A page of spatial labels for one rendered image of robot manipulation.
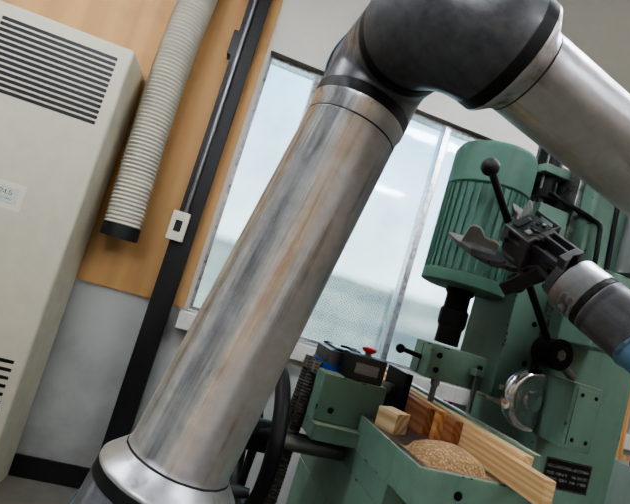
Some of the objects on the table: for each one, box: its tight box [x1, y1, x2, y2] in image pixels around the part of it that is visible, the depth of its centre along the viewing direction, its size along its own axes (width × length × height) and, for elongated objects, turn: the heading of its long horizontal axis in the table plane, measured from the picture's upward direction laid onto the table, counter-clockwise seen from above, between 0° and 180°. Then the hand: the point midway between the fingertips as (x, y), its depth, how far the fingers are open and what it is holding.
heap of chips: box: [400, 439, 494, 480], centre depth 76 cm, size 8×12×3 cm
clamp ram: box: [382, 364, 414, 412], centre depth 100 cm, size 9×8×9 cm
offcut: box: [374, 405, 410, 435], centre depth 85 cm, size 4×4×4 cm
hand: (479, 220), depth 89 cm, fingers open, 14 cm apart
